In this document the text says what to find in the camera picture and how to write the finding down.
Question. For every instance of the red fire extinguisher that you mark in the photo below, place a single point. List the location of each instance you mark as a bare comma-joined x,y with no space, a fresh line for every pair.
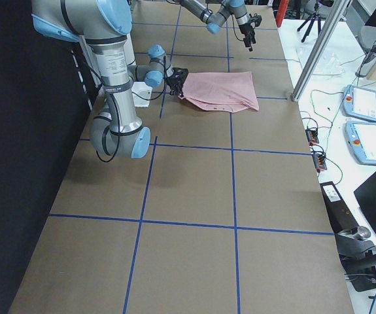
283,5

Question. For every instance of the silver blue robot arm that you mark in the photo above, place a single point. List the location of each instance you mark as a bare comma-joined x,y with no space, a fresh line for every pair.
215,20
105,25

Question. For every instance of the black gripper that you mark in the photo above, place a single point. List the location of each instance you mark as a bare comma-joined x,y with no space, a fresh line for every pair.
245,29
175,82

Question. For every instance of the upper teach pendant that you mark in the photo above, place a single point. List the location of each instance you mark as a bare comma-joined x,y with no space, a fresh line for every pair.
359,102

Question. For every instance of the black camera tripod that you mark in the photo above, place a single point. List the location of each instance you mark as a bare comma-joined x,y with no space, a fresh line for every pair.
310,21

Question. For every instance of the lower teach pendant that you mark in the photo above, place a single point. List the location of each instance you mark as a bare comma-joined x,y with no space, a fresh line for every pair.
361,137

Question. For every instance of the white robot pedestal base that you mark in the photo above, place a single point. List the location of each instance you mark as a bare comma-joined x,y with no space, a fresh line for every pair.
140,91

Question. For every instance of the clear plastic bag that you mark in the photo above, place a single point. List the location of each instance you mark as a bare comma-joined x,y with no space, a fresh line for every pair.
328,64

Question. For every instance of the upper orange connector block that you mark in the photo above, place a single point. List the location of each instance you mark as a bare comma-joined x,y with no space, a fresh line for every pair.
312,136

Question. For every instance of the pink Snoopy t-shirt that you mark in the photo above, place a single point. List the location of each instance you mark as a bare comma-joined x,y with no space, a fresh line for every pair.
217,91

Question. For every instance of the teach pendant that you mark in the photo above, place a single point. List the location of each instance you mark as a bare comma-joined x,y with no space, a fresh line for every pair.
359,102
361,137

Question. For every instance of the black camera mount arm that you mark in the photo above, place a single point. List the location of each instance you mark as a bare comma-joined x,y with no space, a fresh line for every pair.
358,258

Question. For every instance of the orange connector block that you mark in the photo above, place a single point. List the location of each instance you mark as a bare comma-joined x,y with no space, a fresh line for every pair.
312,136
319,160

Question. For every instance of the black power box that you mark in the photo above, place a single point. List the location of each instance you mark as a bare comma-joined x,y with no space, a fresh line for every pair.
339,213

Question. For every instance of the lower orange connector block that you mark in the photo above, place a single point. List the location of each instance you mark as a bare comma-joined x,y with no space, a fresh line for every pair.
319,160

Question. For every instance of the aluminium frame post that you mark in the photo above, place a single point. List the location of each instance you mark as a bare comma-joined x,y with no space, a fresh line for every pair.
318,48

